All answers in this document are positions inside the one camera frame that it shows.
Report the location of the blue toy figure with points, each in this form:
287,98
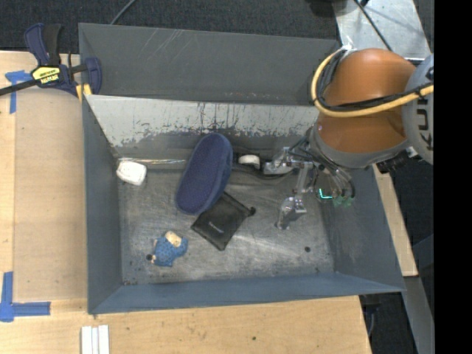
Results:
167,251

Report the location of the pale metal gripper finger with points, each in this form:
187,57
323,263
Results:
285,212
300,205

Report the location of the black flat pouch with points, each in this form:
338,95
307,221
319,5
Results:
221,221

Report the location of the small white oval piece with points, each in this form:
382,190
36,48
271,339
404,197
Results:
249,159

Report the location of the grey metal bin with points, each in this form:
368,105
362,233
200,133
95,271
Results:
258,249

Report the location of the white rounded box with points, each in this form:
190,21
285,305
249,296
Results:
131,172

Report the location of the dark blue slipper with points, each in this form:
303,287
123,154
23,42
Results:
204,173

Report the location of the black cylinder on white bracket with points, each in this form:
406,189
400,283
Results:
392,162

